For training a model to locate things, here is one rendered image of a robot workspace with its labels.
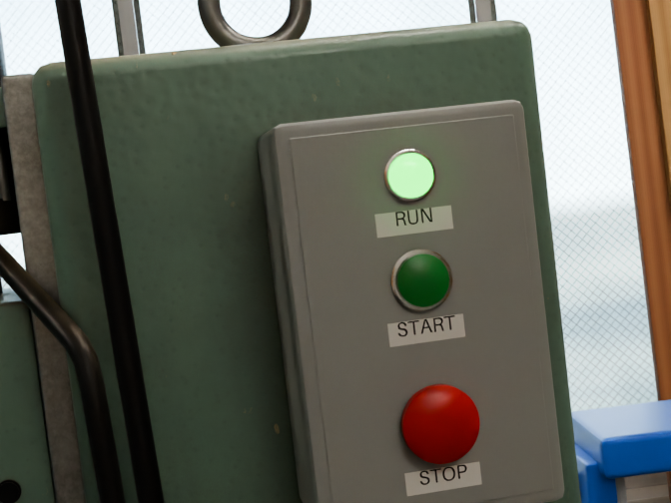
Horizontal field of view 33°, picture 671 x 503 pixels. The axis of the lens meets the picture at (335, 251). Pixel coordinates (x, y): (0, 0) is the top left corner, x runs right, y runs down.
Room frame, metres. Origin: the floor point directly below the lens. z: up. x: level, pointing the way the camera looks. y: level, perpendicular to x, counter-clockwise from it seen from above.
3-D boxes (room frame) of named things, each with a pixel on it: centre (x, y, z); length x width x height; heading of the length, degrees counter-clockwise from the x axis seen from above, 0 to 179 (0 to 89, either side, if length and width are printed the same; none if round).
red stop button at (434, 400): (0.43, -0.03, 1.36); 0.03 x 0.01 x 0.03; 99
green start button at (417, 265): (0.43, -0.03, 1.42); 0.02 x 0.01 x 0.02; 99
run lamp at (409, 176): (0.43, -0.03, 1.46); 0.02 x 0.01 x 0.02; 99
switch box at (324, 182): (0.46, -0.03, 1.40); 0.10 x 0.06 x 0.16; 99
